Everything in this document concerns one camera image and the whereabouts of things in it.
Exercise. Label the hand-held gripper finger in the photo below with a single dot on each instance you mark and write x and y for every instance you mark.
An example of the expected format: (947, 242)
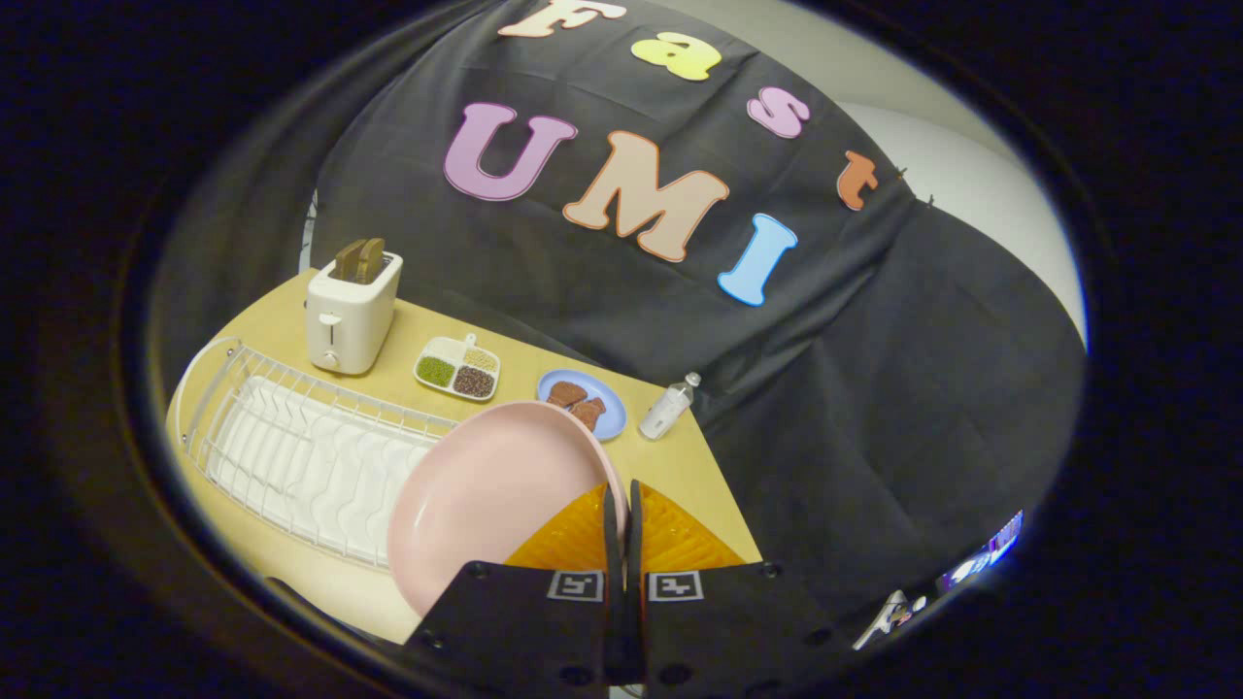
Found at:
(612, 544)
(633, 544)

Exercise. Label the pink plate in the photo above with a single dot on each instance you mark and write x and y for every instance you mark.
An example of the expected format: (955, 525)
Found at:
(486, 495)

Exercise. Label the blue plate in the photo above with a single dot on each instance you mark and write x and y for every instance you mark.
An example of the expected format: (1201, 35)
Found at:
(604, 393)

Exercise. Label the brown bread piece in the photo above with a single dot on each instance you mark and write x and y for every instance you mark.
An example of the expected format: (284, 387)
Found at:
(566, 393)
(588, 413)

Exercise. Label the clear plastic bottle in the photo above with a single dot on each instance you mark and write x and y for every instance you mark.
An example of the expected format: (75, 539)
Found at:
(667, 408)

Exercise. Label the black backdrop cloth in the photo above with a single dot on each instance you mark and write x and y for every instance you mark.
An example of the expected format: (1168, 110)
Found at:
(621, 320)

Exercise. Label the white divided snack tray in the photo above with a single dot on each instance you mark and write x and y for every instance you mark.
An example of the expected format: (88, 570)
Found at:
(457, 369)

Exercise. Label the white toaster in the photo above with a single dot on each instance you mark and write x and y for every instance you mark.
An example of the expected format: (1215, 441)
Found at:
(352, 316)

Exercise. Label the brown toast slice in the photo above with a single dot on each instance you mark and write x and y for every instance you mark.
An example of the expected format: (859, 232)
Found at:
(349, 260)
(371, 259)

